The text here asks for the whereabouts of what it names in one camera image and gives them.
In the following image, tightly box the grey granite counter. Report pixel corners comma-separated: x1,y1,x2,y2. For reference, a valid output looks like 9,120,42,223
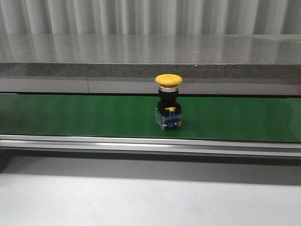
0,34,301,79

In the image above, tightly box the white pleated curtain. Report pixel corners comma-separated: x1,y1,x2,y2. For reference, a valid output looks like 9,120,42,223
0,0,301,35

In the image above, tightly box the green conveyor belt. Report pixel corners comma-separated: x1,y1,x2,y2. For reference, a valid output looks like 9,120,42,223
0,94,301,142

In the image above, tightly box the yellow mushroom push button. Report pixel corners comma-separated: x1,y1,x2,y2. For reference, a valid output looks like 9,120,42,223
155,74,182,130

